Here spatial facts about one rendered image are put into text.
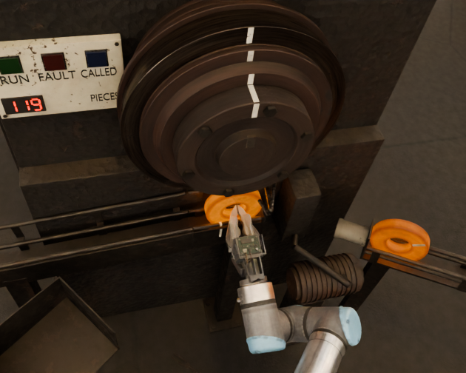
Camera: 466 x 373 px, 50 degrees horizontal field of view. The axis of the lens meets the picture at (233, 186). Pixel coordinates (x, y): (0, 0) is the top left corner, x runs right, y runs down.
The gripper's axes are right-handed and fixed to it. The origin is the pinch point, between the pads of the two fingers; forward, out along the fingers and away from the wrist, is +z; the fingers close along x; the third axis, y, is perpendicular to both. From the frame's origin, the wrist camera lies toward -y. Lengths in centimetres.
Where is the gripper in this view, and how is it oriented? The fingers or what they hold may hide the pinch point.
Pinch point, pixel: (237, 210)
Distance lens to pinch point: 134.4
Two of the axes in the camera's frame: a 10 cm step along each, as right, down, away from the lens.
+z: -1.9, -9.4, 2.8
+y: 1.7, -3.1, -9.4
